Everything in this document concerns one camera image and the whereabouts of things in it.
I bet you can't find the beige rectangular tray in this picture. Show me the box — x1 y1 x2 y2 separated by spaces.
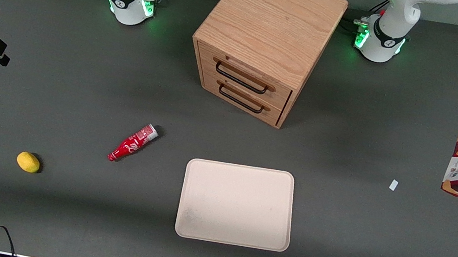
174 154 302 256

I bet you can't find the yellow lemon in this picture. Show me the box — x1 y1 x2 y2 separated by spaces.
15 150 42 174

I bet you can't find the red cola bottle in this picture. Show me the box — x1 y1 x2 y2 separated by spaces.
107 117 161 169

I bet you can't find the wooden drawer front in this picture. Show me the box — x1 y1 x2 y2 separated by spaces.
194 70 289 127
190 42 298 111

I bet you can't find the wooden drawer cabinet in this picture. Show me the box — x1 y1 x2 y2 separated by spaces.
179 0 349 137

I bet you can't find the black left arm base cable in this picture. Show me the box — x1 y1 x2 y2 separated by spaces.
340 0 391 39

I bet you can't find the black metal drawer handle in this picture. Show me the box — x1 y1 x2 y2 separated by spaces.
212 60 272 96
215 82 268 116

